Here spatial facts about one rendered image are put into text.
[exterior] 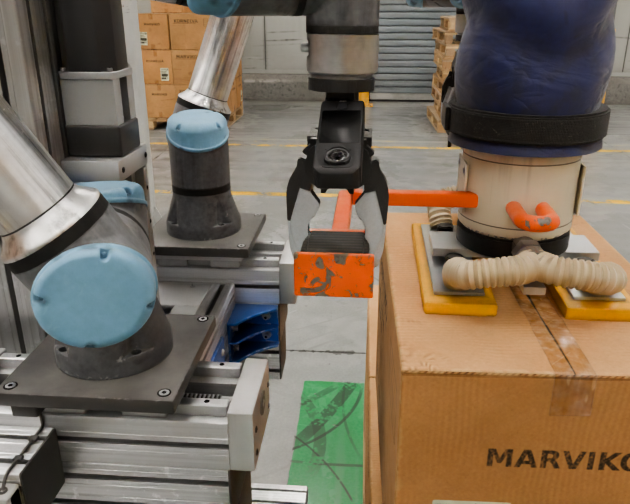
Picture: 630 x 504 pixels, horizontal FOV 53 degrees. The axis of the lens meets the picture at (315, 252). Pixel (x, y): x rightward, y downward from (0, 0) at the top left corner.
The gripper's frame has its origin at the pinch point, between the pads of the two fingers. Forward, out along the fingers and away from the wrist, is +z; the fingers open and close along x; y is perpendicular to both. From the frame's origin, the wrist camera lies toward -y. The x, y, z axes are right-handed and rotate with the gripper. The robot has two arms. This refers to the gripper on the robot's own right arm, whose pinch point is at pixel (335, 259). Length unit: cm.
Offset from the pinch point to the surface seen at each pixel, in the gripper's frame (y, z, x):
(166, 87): 703, 63, 245
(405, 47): 966, 25, -50
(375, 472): 43, 65, -7
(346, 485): 101, 119, 0
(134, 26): 317, -17, 137
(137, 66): 316, 6, 137
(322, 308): 229, 117, 18
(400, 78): 966, 72, -45
